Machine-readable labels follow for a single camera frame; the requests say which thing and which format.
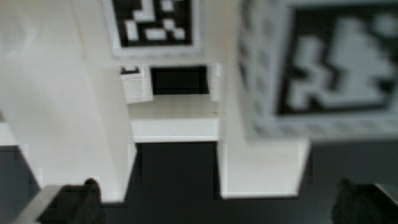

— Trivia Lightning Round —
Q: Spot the white chair seat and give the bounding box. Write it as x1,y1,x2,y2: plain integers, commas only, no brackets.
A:
119,63,222,143

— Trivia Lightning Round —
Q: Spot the white chair side frame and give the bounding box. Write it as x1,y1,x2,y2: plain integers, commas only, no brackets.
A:
0,0,309,203

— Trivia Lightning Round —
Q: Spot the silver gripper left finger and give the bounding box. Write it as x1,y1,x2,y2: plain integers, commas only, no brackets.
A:
10,178,106,224

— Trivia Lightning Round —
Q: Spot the white cube front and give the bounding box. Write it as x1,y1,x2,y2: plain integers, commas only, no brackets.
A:
236,0,398,142

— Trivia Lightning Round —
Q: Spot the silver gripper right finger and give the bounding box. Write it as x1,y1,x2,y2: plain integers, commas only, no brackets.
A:
330,178,398,224

